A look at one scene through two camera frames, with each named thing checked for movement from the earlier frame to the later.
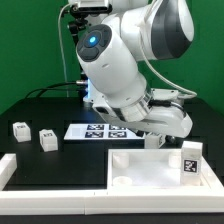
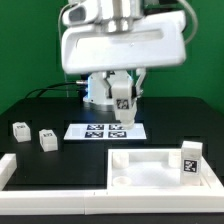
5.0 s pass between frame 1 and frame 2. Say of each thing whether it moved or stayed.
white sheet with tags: stayed
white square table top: stayed
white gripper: moved
